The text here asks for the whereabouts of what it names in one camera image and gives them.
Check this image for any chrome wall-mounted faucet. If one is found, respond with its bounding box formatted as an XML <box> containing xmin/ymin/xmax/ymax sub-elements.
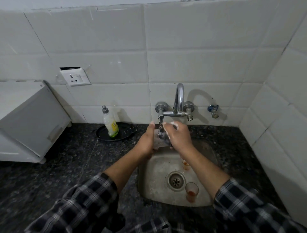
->
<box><xmin>155</xmin><ymin>83</ymin><xmax>195</xmax><ymax>125</ymax></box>

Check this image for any black oval tray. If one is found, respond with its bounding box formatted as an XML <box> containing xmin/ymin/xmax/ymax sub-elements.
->
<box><xmin>96</xmin><ymin>122</ymin><xmax>138</xmax><ymax>141</ymax></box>

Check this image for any person's left hand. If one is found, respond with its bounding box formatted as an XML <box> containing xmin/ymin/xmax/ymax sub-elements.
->
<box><xmin>135</xmin><ymin>121</ymin><xmax>157</xmax><ymax>160</ymax></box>

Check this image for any stainless steel sink basin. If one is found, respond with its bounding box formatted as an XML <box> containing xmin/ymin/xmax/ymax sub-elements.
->
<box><xmin>137</xmin><ymin>137</ymin><xmax>221</xmax><ymax>208</ymax></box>

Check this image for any small chrome wall tap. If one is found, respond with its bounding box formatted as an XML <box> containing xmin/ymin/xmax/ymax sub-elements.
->
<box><xmin>207</xmin><ymin>104</ymin><xmax>219</xmax><ymax>119</ymax></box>

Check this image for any round metal sink drain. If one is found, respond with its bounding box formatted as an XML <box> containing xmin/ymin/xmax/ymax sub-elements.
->
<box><xmin>167</xmin><ymin>171</ymin><xmax>186</xmax><ymax>192</ymax></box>

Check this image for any small glass with red residue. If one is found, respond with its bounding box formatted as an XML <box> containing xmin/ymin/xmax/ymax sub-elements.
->
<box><xmin>185</xmin><ymin>182</ymin><xmax>200</xmax><ymax>203</ymax></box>

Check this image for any person's left forearm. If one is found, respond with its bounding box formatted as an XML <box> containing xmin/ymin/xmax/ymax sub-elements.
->
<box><xmin>103</xmin><ymin>148</ymin><xmax>152</xmax><ymax>194</ymax></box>

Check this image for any person's right forearm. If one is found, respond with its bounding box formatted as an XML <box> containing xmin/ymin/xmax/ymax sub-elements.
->
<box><xmin>180</xmin><ymin>146</ymin><xmax>231</xmax><ymax>200</ymax></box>

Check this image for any person's right hand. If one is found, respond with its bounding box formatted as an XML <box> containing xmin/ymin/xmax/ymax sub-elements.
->
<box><xmin>163</xmin><ymin>121</ymin><xmax>195</xmax><ymax>156</ymax></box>

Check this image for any white countertop appliance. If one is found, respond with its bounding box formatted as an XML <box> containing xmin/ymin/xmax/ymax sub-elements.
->
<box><xmin>0</xmin><ymin>81</ymin><xmax>72</xmax><ymax>165</ymax></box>

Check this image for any dark plaid shirt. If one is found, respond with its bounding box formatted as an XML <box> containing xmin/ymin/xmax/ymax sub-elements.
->
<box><xmin>24</xmin><ymin>172</ymin><xmax>307</xmax><ymax>233</ymax></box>

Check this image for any yellow dish soap bottle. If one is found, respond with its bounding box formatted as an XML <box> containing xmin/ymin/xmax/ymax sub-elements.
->
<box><xmin>101</xmin><ymin>105</ymin><xmax>119</xmax><ymax>139</ymax></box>

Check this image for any white wall power socket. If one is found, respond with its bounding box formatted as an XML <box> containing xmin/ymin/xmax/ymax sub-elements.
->
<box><xmin>59</xmin><ymin>68</ymin><xmax>92</xmax><ymax>87</ymax></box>

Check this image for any shiny steel spoon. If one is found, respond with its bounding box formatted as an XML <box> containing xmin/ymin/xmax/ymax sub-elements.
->
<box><xmin>157</xmin><ymin>123</ymin><xmax>173</xmax><ymax>148</ymax></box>

